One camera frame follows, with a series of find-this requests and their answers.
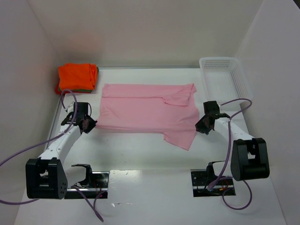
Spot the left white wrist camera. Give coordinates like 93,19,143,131
65,102,74,113

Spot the white perforated plastic basket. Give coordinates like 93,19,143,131
199,57,253,104

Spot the orange folded t shirt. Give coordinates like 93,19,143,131
58,63,98,91

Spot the aluminium table edge rail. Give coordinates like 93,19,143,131
47,97,62,140

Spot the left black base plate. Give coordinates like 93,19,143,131
75,172,110,199

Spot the pink t shirt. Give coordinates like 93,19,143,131
97,83,199,150

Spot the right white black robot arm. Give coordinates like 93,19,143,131
195,98,270,190

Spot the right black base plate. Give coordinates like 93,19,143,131
190,170,236,197

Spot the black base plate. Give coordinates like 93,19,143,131
75,172,110,199
190,170,236,197

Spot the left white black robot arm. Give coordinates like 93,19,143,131
25,102,97,199

